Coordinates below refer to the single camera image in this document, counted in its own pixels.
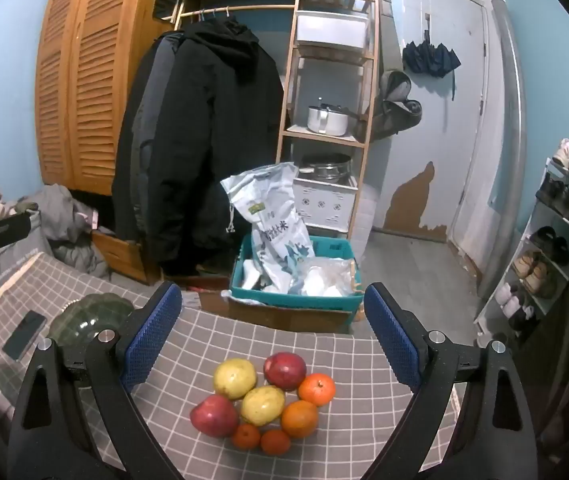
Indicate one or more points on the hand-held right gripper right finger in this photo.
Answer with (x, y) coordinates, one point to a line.
(394, 342)

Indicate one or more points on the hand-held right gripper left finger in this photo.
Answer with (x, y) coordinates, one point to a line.
(152, 332)

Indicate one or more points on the green glass plate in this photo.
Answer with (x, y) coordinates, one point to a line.
(89, 317)

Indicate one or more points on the large orange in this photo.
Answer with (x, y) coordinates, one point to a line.
(317, 390)
(299, 419)

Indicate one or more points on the yellow pear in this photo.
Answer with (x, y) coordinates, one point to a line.
(235, 379)
(263, 405)

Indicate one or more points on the red apple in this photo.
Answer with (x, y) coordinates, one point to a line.
(285, 371)
(214, 415)

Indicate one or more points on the small tangerine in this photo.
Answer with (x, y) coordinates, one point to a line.
(246, 436)
(275, 442)

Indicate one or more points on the olive green cloth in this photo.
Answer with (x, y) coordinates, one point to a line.
(27, 206)

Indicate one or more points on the grey fabric storage bag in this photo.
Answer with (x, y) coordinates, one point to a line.
(9, 275)

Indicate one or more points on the grey clothes pile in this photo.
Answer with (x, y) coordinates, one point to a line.
(64, 210)

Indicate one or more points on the wooden drawer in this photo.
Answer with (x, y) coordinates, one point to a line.
(119, 255)

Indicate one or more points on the black smartphone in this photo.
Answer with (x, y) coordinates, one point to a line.
(24, 335)

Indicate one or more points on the clear plastic bag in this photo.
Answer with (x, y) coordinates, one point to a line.
(324, 277)

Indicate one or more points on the teal plastic basket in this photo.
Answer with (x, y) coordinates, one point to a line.
(289, 302)

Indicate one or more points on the grey checked tablecloth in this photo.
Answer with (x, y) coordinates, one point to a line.
(264, 340)

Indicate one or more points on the plain cardboard box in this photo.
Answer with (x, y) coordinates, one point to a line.
(274, 319)

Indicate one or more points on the white patterned box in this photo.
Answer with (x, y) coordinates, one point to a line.
(322, 205)

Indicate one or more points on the group of assorted shoes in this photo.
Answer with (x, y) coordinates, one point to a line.
(534, 267)

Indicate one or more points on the white printed rice bag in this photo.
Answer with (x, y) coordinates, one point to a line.
(274, 230)

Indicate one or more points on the wooden louvered wardrobe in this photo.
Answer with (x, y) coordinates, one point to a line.
(89, 85)

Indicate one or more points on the steel pot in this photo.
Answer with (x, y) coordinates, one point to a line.
(327, 167)

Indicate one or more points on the white shoe rack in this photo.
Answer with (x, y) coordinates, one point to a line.
(556, 240)

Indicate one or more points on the black hooded coat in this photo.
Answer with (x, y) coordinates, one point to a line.
(214, 135)

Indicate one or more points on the wooden shelf rack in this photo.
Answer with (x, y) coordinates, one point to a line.
(324, 139)

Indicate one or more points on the blue-grey jacket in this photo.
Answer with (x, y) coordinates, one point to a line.
(157, 75)

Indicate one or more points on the light blue door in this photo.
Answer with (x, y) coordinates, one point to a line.
(439, 125)

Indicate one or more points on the white pot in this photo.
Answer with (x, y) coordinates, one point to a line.
(327, 120)

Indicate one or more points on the olive backpack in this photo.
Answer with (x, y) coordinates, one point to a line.
(394, 105)

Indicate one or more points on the grey metal pipe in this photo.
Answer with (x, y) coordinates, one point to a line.
(509, 110)

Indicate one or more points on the dark blue umbrella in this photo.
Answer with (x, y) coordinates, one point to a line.
(429, 57)

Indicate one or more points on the white storage box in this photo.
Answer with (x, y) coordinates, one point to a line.
(332, 30)

